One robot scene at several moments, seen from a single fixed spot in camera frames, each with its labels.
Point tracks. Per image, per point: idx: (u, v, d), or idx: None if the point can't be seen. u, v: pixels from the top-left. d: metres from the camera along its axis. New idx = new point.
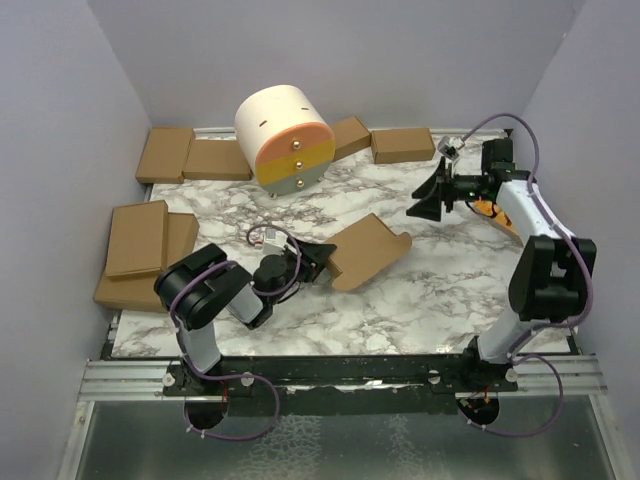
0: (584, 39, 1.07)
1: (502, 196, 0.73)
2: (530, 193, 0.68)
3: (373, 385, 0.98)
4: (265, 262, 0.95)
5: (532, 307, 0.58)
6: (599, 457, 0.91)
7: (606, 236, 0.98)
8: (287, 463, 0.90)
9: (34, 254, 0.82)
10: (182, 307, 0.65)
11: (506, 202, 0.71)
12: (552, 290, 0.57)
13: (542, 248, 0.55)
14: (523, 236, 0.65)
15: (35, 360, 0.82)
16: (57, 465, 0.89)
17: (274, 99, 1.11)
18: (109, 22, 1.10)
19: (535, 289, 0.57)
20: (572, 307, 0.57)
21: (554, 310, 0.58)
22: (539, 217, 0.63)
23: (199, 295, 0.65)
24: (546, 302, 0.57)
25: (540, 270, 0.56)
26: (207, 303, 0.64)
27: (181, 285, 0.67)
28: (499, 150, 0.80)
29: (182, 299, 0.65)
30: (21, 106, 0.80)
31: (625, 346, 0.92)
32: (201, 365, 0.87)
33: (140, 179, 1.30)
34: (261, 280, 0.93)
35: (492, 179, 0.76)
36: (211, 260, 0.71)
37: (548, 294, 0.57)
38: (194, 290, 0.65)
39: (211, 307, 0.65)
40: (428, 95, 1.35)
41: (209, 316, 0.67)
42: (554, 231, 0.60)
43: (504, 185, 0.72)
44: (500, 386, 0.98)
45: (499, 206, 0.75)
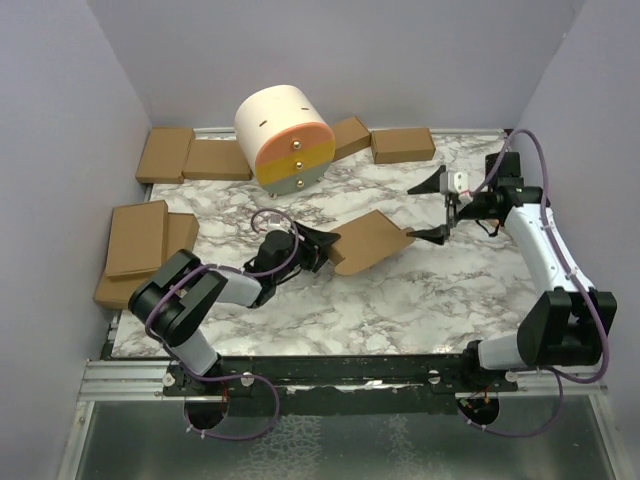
0: (584, 39, 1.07)
1: (513, 221, 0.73)
2: (545, 225, 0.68)
3: (373, 385, 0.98)
4: (270, 236, 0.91)
5: (546, 359, 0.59)
6: (599, 457, 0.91)
7: (606, 236, 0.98)
8: (287, 463, 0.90)
9: (34, 254, 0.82)
10: (159, 325, 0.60)
11: (519, 229, 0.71)
12: (564, 344, 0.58)
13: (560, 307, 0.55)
14: (536, 274, 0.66)
15: (35, 360, 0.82)
16: (57, 465, 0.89)
17: (274, 99, 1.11)
18: (109, 22, 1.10)
19: (548, 345, 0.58)
20: (583, 358, 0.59)
21: (567, 361, 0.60)
22: (555, 259, 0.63)
23: (175, 310, 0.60)
24: (559, 355, 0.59)
25: (556, 328, 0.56)
26: (183, 318, 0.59)
27: (155, 300, 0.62)
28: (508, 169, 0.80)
29: (158, 315, 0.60)
30: (21, 106, 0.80)
31: (626, 347, 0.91)
32: (200, 369, 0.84)
33: (140, 179, 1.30)
34: (268, 253, 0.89)
35: (501, 197, 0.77)
36: (186, 266, 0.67)
37: (561, 348, 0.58)
38: (168, 305, 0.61)
39: (190, 321, 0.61)
40: (428, 95, 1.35)
41: (190, 330, 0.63)
42: (571, 280, 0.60)
43: (517, 210, 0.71)
44: (500, 386, 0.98)
45: (509, 229, 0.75)
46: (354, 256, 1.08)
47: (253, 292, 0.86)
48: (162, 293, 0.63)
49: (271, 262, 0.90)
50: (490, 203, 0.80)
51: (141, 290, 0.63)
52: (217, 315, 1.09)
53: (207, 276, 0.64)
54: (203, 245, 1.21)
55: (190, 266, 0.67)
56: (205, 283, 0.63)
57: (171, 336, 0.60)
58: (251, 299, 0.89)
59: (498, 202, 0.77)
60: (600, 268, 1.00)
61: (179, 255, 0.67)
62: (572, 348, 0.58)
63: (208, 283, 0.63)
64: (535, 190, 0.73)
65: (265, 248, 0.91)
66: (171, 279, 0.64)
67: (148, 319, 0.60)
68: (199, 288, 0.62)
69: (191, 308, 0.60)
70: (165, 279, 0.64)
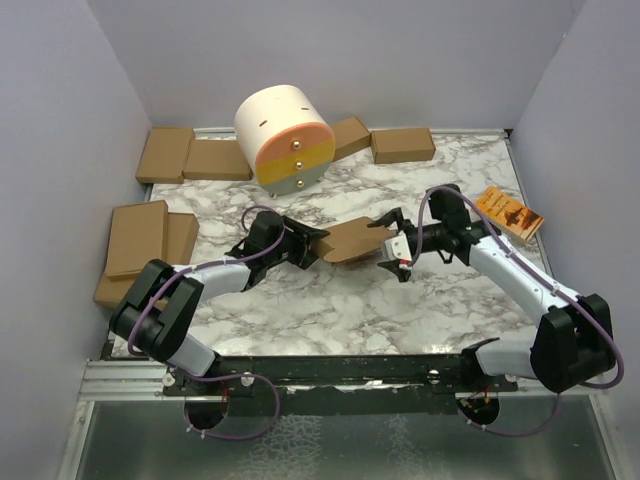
0: (584, 38, 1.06)
1: (478, 258, 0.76)
2: (507, 253, 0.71)
3: (373, 385, 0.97)
4: (262, 213, 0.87)
5: (572, 382, 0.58)
6: (599, 457, 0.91)
7: (607, 236, 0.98)
8: (287, 463, 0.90)
9: (34, 254, 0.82)
10: (144, 342, 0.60)
11: (487, 264, 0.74)
12: (582, 360, 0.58)
13: (561, 325, 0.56)
14: (523, 299, 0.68)
15: (35, 360, 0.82)
16: (57, 465, 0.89)
17: (274, 99, 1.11)
18: (109, 22, 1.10)
19: (567, 366, 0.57)
20: (602, 366, 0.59)
21: (588, 374, 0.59)
22: (534, 281, 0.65)
23: (158, 324, 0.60)
24: (580, 372, 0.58)
25: (567, 346, 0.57)
26: (166, 332, 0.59)
27: (136, 316, 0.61)
28: (449, 208, 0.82)
29: (142, 333, 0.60)
30: (21, 106, 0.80)
31: (625, 347, 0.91)
32: (199, 370, 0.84)
33: (140, 179, 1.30)
34: (262, 229, 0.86)
35: (456, 242, 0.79)
36: (161, 276, 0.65)
37: (580, 365, 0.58)
38: (150, 320, 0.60)
39: (174, 333, 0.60)
40: (428, 96, 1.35)
41: (177, 341, 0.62)
42: (558, 296, 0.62)
43: (475, 248, 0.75)
44: (501, 386, 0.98)
45: (476, 267, 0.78)
46: (343, 244, 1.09)
47: (242, 275, 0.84)
48: (141, 308, 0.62)
49: (263, 240, 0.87)
50: (446, 245, 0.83)
51: (120, 310, 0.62)
52: (217, 315, 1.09)
53: (182, 284, 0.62)
54: (203, 245, 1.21)
55: (164, 275, 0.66)
56: (182, 292, 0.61)
57: (159, 351, 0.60)
58: (244, 282, 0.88)
59: (455, 248, 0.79)
60: (600, 269, 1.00)
61: (150, 266, 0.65)
62: (589, 361, 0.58)
63: (184, 291, 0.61)
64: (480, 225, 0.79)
65: (257, 225, 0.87)
66: (147, 292, 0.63)
67: (131, 337, 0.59)
68: (176, 299, 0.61)
69: (173, 320, 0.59)
70: (141, 293, 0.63)
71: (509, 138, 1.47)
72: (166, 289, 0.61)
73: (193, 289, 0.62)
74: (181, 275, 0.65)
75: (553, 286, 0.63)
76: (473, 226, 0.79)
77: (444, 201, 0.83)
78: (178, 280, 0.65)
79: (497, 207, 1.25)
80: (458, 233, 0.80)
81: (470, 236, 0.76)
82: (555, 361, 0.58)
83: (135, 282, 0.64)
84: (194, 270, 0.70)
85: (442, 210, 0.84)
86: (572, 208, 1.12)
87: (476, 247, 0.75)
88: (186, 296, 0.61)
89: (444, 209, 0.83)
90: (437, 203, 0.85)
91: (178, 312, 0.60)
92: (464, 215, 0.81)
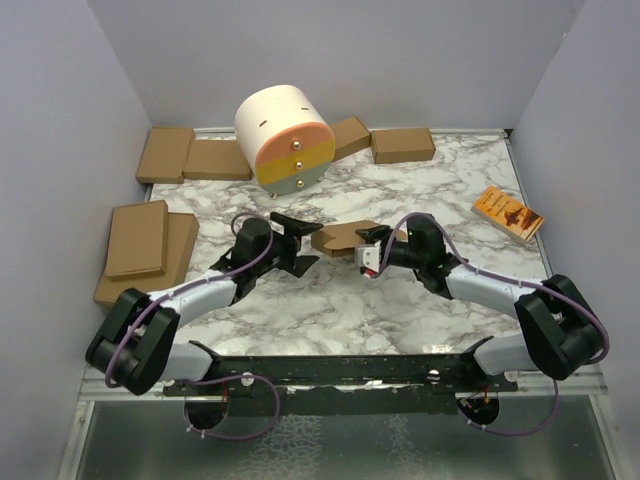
0: (585, 38, 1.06)
1: (456, 287, 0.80)
2: (474, 271, 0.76)
3: (373, 385, 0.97)
4: (248, 222, 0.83)
5: (570, 363, 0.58)
6: (598, 457, 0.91)
7: (607, 236, 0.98)
8: (287, 463, 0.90)
9: (34, 255, 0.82)
10: (121, 374, 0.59)
11: (465, 289, 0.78)
12: (574, 338, 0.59)
13: (533, 306, 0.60)
14: (506, 307, 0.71)
15: (35, 360, 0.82)
16: (57, 465, 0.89)
17: (273, 99, 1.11)
18: (109, 23, 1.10)
19: (560, 346, 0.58)
20: (596, 343, 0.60)
21: (585, 354, 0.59)
22: (503, 284, 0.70)
23: (133, 359, 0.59)
24: (576, 351, 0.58)
25: (549, 326, 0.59)
26: (143, 367, 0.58)
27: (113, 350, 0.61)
28: (430, 246, 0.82)
29: (118, 366, 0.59)
30: (20, 106, 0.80)
31: (625, 347, 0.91)
32: (198, 375, 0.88)
33: (140, 179, 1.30)
34: (248, 240, 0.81)
35: (434, 282, 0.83)
36: (137, 306, 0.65)
37: (573, 344, 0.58)
38: (126, 354, 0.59)
39: (151, 368, 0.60)
40: (428, 96, 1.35)
41: (156, 372, 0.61)
42: (524, 287, 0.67)
43: (450, 278, 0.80)
44: (500, 386, 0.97)
45: (460, 296, 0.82)
46: (343, 235, 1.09)
47: (229, 290, 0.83)
48: (117, 342, 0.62)
49: (251, 250, 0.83)
50: (425, 281, 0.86)
51: (96, 344, 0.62)
52: (217, 315, 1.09)
53: (157, 316, 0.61)
54: (203, 246, 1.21)
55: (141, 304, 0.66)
56: (157, 322, 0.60)
57: (138, 383, 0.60)
58: (231, 296, 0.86)
59: (434, 288, 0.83)
60: (600, 269, 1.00)
61: (125, 297, 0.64)
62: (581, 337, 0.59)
63: (160, 321, 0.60)
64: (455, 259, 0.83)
65: (243, 235, 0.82)
66: (122, 325, 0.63)
67: (108, 371, 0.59)
68: (150, 333, 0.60)
69: (147, 353, 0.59)
70: (117, 326, 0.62)
71: (509, 138, 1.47)
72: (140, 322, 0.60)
73: (169, 322, 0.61)
74: (157, 304, 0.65)
75: (518, 278, 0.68)
76: (448, 263, 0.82)
77: (426, 239, 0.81)
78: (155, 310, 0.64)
79: (497, 207, 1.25)
80: (435, 273, 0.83)
81: (445, 278, 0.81)
82: (547, 347, 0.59)
83: (111, 315, 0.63)
84: (171, 298, 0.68)
85: (422, 245, 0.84)
86: (572, 208, 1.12)
87: (450, 278, 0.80)
88: (160, 330, 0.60)
89: (424, 246, 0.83)
90: (416, 237, 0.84)
91: (152, 347, 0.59)
92: (442, 252, 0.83)
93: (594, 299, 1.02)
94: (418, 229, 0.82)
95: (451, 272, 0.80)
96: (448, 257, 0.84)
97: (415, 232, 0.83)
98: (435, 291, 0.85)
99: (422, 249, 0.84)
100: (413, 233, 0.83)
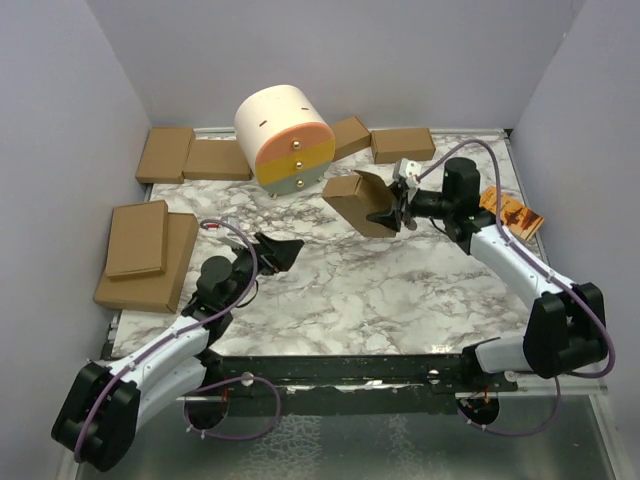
0: (584, 38, 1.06)
1: (479, 247, 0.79)
2: (507, 241, 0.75)
3: (373, 385, 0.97)
4: (206, 267, 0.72)
5: (562, 368, 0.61)
6: (598, 457, 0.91)
7: (607, 236, 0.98)
8: (287, 463, 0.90)
9: (34, 255, 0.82)
10: (90, 452, 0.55)
11: (489, 254, 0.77)
12: (575, 347, 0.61)
13: (555, 309, 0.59)
14: (522, 291, 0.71)
15: (35, 360, 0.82)
16: (57, 465, 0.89)
17: (274, 100, 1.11)
18: (109, 23, 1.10)
19: (558, 351, 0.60)
20: (589, 356, 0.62)
21: (578, 362, 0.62)
22: (532, 270, 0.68)
23: (97, 439, 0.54)
24: (570, 359, 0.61)
25: (558, 332, 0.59)
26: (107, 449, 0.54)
27: (76, 428, 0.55)
28: (463, 193, 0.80)
29: (85, 446, 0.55)
30: (20, 106, 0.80)
31: (625, 347, 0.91)
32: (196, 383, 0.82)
33: (140, 179, 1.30)
34: (207, 290, 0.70)
35: (459, 231, 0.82)
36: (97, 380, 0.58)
37: (572, 352, 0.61)
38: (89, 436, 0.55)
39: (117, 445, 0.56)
40: (427, 96, 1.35)
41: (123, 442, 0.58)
42: (552, 283, 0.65)
43: (476, 235, 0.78)
44: (500, 386, 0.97)
45: (477, 256, 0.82)
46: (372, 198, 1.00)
47: (201, 340, 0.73)
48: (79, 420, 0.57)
49: (215, 298, 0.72)
50: (449, 230, 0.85)
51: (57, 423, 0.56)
52: None
53: (118, 393, 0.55)
54: (203, 246, 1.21)
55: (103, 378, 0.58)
56: (119, 400, 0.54)
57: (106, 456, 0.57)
58: (205, 342, 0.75)
59: (457, 236, 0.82)
60: (600, 269, 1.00)
61: (84, 373, 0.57)
62: (579, 348, 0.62)
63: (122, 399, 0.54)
64: (487, 216, 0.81)
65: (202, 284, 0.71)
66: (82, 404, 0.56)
67: (74, 452, 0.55)
68: (111, 417, 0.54)
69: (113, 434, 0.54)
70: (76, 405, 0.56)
71: (509, 138, 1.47)
72: (100, 403, 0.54)
73: (131, 400, 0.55)
74: (118, 381, 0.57)
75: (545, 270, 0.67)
76: (479, 215, 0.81)
77: (460, 184, 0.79)
78: (118, 383, 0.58)
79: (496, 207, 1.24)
80: (462, 222, 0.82)
81: (471, 231, 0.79)
82: (547, 347, 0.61)
83: (70, 392, 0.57)
84: (133, 368, 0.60)
85: (456, 190, 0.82)
86: (573, 207, 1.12)
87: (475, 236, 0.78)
88: (121, 414, 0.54)
89: (457, 192, 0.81)
90: (451, 181, 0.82)
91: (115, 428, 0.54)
92: (472, 203, 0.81)
93: None
94: (454, 171, 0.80)
95: (480, 230, 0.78)
96: (478, 211, 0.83)
97: (450, 175, 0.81)
98: (456, 241, 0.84)
99: (454, 194, 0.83)
100: (447, 175, 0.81)
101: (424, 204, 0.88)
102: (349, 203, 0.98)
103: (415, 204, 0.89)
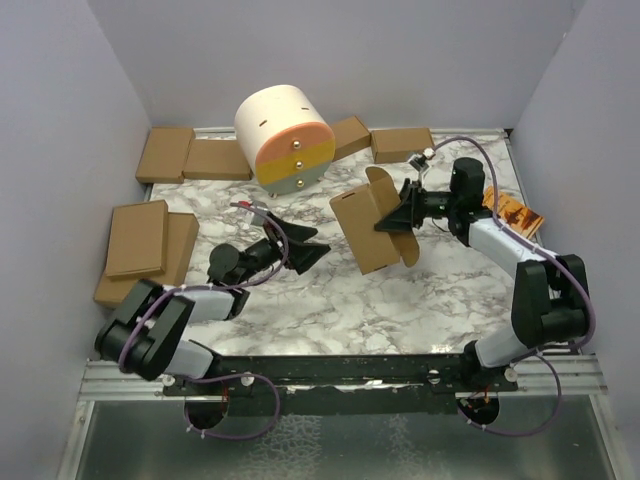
0: (585, 38, 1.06)
1: (475, 236, 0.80)
2: (499, 227, 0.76)
3: (373, 385, 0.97)
4: (215, 255, 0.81)
5: (544, 335, 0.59)
6: (598, 457, 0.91)
7: (606, 235, 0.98)
8: (287, 463, 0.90)
9: (33, 255, 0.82)
10: (133, 362, 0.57)
11: (483, 241, 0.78)
12: (559, 315, 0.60)
13: (534, 272, 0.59)
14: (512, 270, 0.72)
15: (35, 360, 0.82)
16: (57, 465, 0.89)
17: (274, 99, 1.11)
18: (109, 22, 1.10)
19: (540, 316, 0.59)
20: (577, 328, 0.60)
21: (563, 333, 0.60)
22: (518, 245, 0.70)
23: (148, 340, 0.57)
24: (554, 327, 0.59)
25: (539, 295, 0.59)
26: (157, 348, 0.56)
27: (124, 334, 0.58)
28: (466, 190, 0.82)
29: (130, 352, 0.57)
30: (20, 105, 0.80)
31: (625, 347, 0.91)
32: (198, 372, 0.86)
33: (140, 179, 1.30)
34: (218, 276, 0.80)
35: (458, 226, 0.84)
36: (149, 295, 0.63)
37: (555, 319, 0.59)
38: (139, 338, 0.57)
39: (164, 352, 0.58)
40: (427, 96, 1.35)
41: (166, 358, 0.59)
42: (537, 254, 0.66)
43: (472, 224, 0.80)
44: (500, 386, 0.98)
45: (473, 246, 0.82)
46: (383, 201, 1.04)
47: (225, 304, 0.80)
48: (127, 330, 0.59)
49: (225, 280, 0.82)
50: (450, 223, 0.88)
51: (105, 331, 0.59)
52: None
53: (175, 299, 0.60)
54: (203, 245, 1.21)
55: (153, 294, 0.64)
56: (175, 305, 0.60)
57: (149, 369, 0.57)
58: (227, 311, 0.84)
59: (457, 231, 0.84)
60: (599, 269, 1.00)
61: (140, 285, 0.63)
62: (564, 317, 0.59)
63: (178, 304, 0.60)
64: (486, 215, 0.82)
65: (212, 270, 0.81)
66: (135, 311, 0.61)
67: (121, 354, 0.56)
68: (167, 317, 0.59)
69: (164, 335, 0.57)
70: (129, 312, 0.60)
71: (509, 138, 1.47)
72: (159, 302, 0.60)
73: (187, 305, 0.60)
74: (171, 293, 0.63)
75: (531, 247, 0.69)
76: (479, 212, 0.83)
77: (465, 182, 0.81)
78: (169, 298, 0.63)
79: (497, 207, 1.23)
80: (462, 217, 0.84)
81: (470, 225, 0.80)
82: (529, 313, 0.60)
83: (124, 302, 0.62)
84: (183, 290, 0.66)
85: (461, 186, 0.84)
86: (573, 207, 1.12)
87: (473, 225, 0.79)
88: (179, 311, 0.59)
89: (462, 188, 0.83)
90: (458, 177, 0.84)
91: (170, 326, 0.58)
92: (476, 200, 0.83)
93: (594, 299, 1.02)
94: (460, 170, 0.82)
95: (476, 221, 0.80)
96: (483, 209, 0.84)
97: (458, 171, 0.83)
98: (457, 235, 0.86)
99: (458, 190, 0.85)
100: (455, 174, 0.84)
101: (432, 204, 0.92)
102: (358, 202, 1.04)
103: (422, 204, 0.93)
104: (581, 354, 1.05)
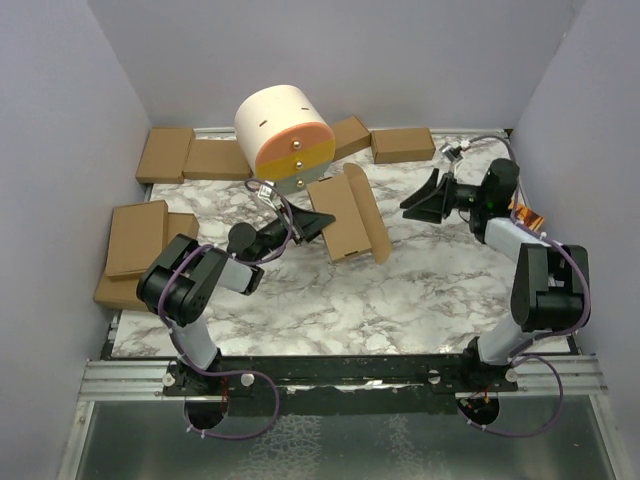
0: (585, 38, 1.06)
1: (492, 232, 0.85)
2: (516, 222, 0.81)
3: (373, 385, 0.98)
4: (232, 234, 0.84)
5: (538, 315, 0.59)
6: (598, 457, 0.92)
7: (606, 235, 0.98)
8: (287, 463, 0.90)
9: (33, 255, 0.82)
10: (171, 305, 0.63)
11: (497, 235, 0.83)
12: (556, 297, 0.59)
13: (536, 254, 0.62)
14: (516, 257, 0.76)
15: (35, 360, 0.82)
16: (57, 465, 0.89)
17: (274, 98, 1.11)
18: (110, 23, 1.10)
19: (536, 296, 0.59)
20: (572, 314, 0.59)
21: (557, 317, 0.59)
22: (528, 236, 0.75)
23: (186, 285, 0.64)
24: (550, 307, 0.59)
25: (537, 274, 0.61)
26: (195, 292, 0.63)
27: (162, 282, 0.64)
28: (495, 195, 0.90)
29: (170, 295, 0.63)
30: (20, 106, 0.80)
31: (625, 346, 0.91)
32: (203, 362, 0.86)
33: (140, 179, 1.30)
34: (236, 253, 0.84)
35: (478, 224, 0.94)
36: (185, 249, 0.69)
37: (552, 300, 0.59)
38: (177, 284, 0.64)
39: (199, 296, 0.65)
40: (428, 96, 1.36)
41: (199, 304, 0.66)
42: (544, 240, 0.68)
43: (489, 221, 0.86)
44: (500, 386, 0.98)
45: (488, 242, 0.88)
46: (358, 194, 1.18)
47: (242, 278, 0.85)
48: (165, 277, 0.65)
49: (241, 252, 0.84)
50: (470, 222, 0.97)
51: (145, 278, 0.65)
52: (217, 315, 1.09)
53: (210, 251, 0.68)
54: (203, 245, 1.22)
55: (188, 249, 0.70)
56: (211, 257, 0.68)
57: (186, 311, 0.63)
58: (242, 283, 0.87)
59: (475, 228, 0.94)
60: (598, 269, 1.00)
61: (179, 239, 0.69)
62: (563, 300, 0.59)
63: (213, 256, 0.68)
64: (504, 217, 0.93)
65: (231, 248, 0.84)
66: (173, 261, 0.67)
67: (161, 297, 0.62)
68: (204, 265, 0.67)
69: (201, 280, 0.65)
70: (168, 262, 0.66)
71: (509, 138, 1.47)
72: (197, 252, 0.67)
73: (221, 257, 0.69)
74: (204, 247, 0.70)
75: (539, 237, 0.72)
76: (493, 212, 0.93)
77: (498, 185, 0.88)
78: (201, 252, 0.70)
79: None
80: (481, 217, 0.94)
81: (486, 222, 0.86)
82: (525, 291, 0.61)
83: (163, 253, 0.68)
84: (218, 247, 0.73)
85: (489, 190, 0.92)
86: (572, 207, 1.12)
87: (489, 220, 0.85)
88: (214, 261, 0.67)
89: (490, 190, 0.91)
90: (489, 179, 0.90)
91: (208, 272, 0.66)
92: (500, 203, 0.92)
93: (595, 300, 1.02)
94: (495, 172, 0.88)
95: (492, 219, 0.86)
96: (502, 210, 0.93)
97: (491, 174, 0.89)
98: (473, 232, 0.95)
99: (486, 192, 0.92)
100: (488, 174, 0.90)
101: (460, 197, 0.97)
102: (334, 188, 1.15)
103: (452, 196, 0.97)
104: (582, 354, 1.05)
